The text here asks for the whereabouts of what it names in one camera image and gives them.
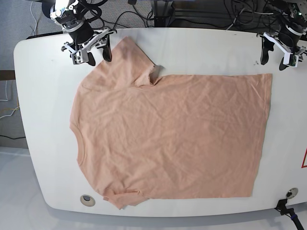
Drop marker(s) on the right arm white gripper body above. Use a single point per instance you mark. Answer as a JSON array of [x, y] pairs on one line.
[[85, 37]]

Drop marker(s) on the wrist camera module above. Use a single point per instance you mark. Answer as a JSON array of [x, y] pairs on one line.
[[290, 60], [79, 57]]

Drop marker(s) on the peach pink T-shirt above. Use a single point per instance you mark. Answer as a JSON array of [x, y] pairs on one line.
[[175, 137]]

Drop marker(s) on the black aluminium frame post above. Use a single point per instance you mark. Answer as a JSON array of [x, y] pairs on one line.
[[164, 12]]

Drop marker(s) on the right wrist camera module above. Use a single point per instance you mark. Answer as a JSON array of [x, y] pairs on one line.
[[79, 57]]

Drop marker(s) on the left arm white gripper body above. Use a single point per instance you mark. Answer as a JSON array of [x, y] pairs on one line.
[[288, 36]]

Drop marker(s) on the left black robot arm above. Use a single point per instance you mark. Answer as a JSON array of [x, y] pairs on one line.
[[291, 16]]

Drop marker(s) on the black clamp with cable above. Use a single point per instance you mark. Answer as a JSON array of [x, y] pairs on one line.
[[283, 210]]

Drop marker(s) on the red triangle warning sticker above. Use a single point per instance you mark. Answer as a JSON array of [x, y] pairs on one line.
[[304, 163]]

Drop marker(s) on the right table cable grommet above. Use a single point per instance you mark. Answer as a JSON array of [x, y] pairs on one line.
[[292, 193]]

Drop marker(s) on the left table cable grommet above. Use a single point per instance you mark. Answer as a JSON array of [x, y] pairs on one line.
[[87, 200]]

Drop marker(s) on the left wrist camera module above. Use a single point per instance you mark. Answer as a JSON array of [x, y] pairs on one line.
[[290, 60]]

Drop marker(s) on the table cable grommet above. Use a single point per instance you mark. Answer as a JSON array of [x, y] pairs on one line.
[[292, 193], [87, 200]]

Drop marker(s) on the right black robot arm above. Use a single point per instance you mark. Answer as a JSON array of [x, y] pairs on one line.
[[74, 17]]

